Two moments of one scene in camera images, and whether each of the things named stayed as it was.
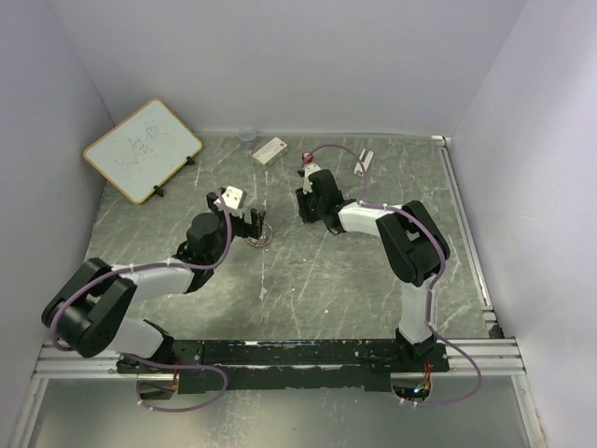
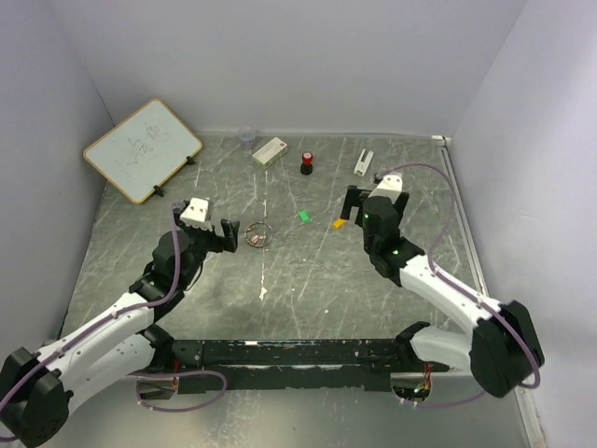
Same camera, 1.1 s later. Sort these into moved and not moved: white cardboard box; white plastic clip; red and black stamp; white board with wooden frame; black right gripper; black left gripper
Moved: black right gripper; black left gripper
Not moved: white plastic clip; white cardboard box; red and black stamp; white board with wooden frame
